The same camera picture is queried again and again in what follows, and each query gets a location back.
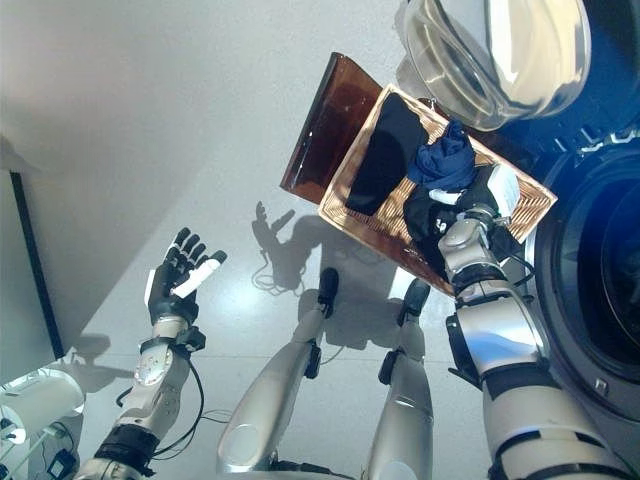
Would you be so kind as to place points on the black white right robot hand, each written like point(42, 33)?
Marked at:
point(502, 190)

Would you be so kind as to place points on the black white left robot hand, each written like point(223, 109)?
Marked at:
point(167, 295)

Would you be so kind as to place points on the navy blue garment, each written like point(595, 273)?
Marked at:
point(442, 160)

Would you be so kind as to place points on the black garment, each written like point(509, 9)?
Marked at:
point(385, 155)
point(425, 220)

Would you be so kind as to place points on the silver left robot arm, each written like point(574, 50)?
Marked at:
point(155, 380)

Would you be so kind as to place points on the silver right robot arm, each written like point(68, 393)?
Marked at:
point(500, 340)

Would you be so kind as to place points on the dark grey washing machine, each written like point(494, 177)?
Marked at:
point(600, 250)

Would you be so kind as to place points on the round glass washing machine door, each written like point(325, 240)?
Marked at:
point(500, 60)

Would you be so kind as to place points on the folded black garment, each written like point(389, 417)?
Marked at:
point(385, 155)

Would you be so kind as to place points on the black edged white board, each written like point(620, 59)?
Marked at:
point(25, 280)

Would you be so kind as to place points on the rectangular wicker laundry basket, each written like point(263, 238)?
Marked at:
point(350, 200)

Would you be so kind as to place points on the white cylindrical device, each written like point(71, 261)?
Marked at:
point(40, 405)

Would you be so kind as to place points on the small black charger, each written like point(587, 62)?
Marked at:
point(61, 465)

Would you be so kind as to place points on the silver right robot leg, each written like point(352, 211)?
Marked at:
point(405, 400)

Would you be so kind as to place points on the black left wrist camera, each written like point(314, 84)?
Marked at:
point(191, 339)

